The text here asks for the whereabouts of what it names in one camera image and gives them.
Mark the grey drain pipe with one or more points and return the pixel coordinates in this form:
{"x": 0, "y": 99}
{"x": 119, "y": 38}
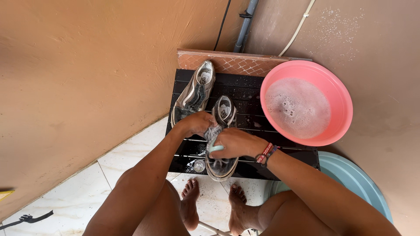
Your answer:
{"x": 245, "y": 25}

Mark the person's left fingers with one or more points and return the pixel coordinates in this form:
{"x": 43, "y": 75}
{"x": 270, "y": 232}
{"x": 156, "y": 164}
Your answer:
{"x": 208, "y": 124}

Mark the yellow object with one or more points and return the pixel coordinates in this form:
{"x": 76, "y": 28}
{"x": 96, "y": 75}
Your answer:
{"x": 6, "y": 194}

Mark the mint green scrub brush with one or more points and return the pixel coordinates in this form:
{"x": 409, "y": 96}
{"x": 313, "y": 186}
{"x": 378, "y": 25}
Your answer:
{"x": 215, "y": 146}

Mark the soapy grey sneaker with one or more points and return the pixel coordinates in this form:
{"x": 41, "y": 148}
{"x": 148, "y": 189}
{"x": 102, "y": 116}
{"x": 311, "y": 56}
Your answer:
{"x": 223, "y": 144}

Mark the person's right leg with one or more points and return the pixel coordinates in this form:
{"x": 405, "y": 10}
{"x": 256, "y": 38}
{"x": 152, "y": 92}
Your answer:
{"x": 279, "y": 213}

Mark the person's leg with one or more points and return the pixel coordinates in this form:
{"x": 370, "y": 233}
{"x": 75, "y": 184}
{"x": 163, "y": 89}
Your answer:
{"x": 279, "y": 213}
{"x": 157, "y": 209}

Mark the white stool frame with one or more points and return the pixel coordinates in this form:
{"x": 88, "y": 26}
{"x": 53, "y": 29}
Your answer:
{"x": 213, "y": 229}

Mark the brown patterned tile slab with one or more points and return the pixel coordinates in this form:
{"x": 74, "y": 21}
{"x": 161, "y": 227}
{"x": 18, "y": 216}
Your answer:
{"x": 229, "y": 62}

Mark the round metal cap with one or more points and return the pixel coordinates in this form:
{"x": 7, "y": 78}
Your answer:
{"x": 199, "y": 166}

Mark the person's left leg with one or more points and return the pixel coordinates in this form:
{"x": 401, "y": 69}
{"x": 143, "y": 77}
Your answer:
{"x": 157, "y": 209}

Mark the person's right fingers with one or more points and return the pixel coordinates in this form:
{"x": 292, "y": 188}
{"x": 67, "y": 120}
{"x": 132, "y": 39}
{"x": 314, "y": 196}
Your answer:
{"x": 219, "y": 151}

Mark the black slatted low table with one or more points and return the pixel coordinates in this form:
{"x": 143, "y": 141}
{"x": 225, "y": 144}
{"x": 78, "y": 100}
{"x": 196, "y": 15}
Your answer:
{"x": 249, "y": 124}

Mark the light blue plastic basin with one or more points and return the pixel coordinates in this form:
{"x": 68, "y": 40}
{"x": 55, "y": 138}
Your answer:
{"x": 354, "y": 180}

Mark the pink plastic basin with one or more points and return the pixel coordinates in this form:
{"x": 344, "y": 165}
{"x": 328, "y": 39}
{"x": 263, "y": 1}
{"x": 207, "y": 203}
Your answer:
{"x": 305, "y": 102}

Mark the person's right hand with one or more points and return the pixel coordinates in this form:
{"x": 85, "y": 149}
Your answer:
{"x": 237, "y": 143}

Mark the grey sneaker with dark stripe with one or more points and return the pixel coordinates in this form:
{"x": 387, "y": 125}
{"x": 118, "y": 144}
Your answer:
{"x": 194, "y": 93}

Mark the person's left hand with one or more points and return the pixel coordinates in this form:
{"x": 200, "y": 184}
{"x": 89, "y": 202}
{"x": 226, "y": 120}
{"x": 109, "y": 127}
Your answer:
{"x": 195, "y": 123}

